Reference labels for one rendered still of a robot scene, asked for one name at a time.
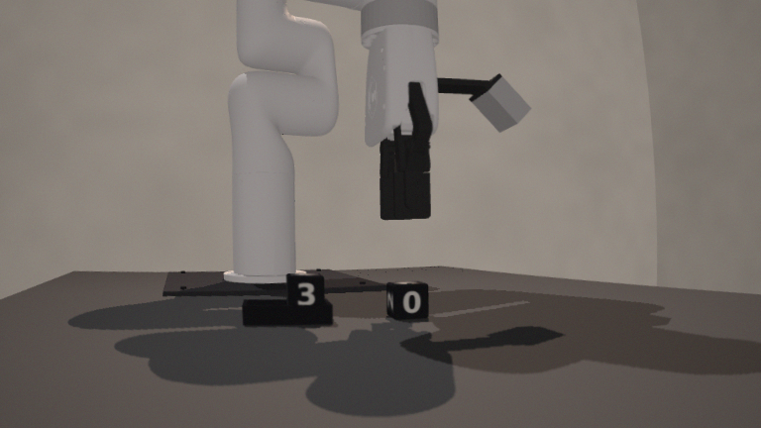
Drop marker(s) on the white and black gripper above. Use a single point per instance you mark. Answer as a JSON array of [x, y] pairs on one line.
[[402, 74]]

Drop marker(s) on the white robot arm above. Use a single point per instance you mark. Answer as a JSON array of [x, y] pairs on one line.
[[263, 103]]

